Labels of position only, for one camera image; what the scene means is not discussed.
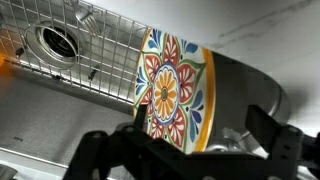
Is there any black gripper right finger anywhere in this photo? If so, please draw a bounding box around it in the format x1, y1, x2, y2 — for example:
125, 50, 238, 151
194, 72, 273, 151
245, 105, 294, 157

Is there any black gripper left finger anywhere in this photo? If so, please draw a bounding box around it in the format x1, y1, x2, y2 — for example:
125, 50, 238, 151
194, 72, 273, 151
133, 105, 147, 131

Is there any colourful floral plate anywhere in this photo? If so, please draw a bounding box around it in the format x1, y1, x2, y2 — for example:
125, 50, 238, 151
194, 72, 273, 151
133, 29, 216, 154

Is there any stainless steel sink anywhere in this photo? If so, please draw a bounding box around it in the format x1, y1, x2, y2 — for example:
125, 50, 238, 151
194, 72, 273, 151
0, 0, 292, 168

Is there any sink drain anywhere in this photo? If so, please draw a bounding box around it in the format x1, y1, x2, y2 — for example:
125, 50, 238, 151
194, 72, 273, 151
24, 21, 81, 70

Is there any metal fork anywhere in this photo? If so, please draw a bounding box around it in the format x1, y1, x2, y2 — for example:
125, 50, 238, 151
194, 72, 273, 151
69, 0, 100, 35

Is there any wire sink grid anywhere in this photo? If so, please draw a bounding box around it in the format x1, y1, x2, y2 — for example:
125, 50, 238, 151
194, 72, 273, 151
0, 0, 148, 104

